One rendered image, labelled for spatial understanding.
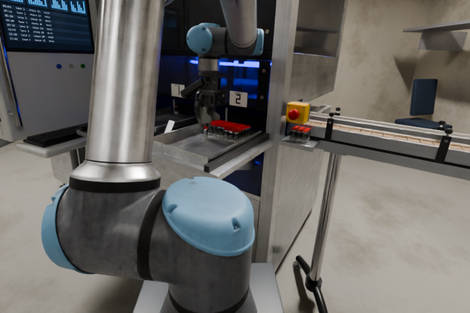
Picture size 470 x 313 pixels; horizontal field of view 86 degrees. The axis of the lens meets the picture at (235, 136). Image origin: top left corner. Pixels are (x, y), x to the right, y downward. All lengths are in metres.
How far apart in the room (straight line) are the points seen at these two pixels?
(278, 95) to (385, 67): 3.66
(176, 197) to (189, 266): 0.08
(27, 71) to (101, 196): 1.12
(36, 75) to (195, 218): 1.23
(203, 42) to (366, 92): 3.87
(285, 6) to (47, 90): 1.10
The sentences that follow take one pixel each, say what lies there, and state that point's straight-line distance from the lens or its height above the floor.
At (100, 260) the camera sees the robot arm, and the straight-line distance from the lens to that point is 0.37.
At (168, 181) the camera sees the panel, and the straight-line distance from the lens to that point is 1.48.
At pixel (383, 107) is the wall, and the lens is 4.66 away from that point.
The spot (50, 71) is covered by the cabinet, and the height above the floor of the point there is 1.09.
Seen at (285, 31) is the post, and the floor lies 1.28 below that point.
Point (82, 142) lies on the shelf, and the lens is 1.30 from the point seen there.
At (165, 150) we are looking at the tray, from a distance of 0.83.
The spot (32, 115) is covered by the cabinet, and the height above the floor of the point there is 0.90.
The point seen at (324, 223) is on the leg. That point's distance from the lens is 1.27.
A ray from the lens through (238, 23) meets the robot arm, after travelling 0.60.
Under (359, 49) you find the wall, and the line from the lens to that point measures 4.33.
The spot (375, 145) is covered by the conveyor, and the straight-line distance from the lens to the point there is 1.05.
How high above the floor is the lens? 1.19
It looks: 18 degrees down
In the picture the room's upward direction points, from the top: 2 degrees clockwise
